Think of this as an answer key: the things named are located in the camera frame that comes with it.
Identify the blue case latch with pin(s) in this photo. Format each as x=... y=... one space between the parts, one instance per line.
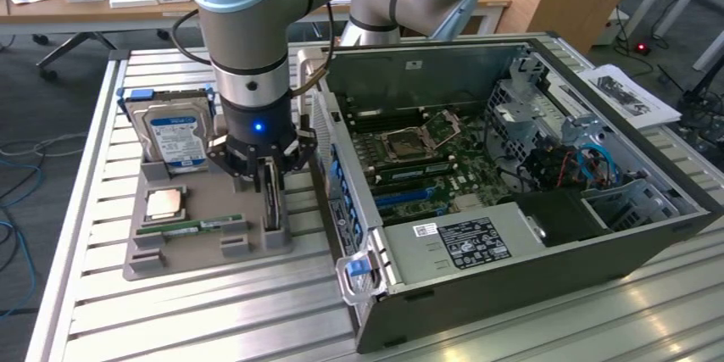
x=358 y=273

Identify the silver chipset heatsink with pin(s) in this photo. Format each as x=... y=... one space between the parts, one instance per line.
x=470 y=203

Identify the green graphics card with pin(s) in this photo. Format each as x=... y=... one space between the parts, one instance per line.
x=271 y=205

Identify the silver socket cover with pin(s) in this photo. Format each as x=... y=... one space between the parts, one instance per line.
x=446 y=112

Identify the low metal disk bay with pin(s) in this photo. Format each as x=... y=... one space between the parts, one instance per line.
x=634 y=201

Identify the green motherboard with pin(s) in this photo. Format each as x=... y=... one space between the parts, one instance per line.
x=453 y=175

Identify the green RAM stick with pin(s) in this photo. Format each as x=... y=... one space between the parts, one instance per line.
x=413 y=172
x=193 y=225

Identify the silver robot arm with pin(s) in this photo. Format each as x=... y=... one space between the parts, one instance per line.
x=243 y=18

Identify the tall metal disk bay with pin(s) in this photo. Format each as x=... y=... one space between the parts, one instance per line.
x=521 y=124

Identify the CPU socket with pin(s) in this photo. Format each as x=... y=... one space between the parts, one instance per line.
x=405 y=143

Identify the black device with red light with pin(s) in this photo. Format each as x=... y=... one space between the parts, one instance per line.
x=641 y=48

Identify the long black expansion slot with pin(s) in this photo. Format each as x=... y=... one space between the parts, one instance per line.
x=413 y=182

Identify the grey power supply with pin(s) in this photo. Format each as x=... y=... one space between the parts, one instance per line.
x=430 y=260

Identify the grey parts rack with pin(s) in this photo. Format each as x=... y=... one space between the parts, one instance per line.
x=198 y=252

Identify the silver CPU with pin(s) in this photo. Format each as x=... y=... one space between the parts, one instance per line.
x=165 y=205

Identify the white device box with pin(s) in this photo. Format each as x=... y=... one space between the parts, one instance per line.
x=614 y=33

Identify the blue expansion slot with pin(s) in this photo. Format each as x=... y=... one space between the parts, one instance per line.
x=402 y=197

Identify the hard disk with blue caddy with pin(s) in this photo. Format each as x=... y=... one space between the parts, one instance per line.
x=175 y=137

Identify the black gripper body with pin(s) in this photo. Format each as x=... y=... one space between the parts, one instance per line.
x=258 y=124

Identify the black wheeled desk base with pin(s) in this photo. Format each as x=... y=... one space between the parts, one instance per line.
x=74 y=48

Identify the black RAM slot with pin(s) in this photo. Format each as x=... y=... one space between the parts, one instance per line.
x=386 y=117
x=390 y=126
x=385 y=112
x=389 y=121

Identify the open PC case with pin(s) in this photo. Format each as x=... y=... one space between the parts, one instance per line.
x=510 y=307

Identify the printed paper stack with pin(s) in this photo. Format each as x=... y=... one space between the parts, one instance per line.
x=629 y=95

